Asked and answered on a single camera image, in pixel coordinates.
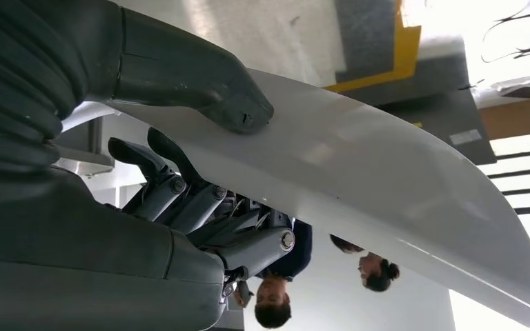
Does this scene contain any person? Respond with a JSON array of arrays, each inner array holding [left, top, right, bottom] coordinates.
[[233, 219, 314, 330], [329, 234, 401, 294]]

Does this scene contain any brown cardboard box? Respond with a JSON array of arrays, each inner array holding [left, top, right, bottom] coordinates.
[[478, 93, 530, 141]]

